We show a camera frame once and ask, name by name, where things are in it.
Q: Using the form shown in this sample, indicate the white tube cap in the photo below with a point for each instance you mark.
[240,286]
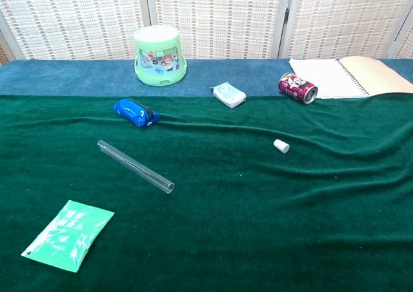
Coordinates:
[281,146]

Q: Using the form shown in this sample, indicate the clear glass test tube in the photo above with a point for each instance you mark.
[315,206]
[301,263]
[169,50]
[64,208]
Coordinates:
[135,166]

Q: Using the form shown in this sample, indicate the white tissue pack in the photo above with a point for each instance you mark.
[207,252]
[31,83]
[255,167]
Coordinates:
[229,95]

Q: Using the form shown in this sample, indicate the blue snack packet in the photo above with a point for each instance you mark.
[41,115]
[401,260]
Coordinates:
[130,111]

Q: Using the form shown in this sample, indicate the dark green velvet cloth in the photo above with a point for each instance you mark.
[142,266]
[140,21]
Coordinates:
[242,214]

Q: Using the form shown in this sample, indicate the red drink can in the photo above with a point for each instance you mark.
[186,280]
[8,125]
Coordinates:
[295,88]

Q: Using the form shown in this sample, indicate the light green plastic bucket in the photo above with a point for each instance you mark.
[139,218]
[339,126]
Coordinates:
[159,43]

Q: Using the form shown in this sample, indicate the woven folding screen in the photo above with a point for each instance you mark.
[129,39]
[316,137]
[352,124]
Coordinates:
[219,17]

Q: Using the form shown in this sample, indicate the open spiral notebook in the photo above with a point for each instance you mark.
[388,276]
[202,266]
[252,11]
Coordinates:
[329,77]

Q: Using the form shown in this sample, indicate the blue table cloth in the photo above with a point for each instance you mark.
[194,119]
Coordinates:
[80,77]

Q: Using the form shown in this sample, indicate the green tea pouch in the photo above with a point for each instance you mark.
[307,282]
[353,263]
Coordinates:
[66,237]

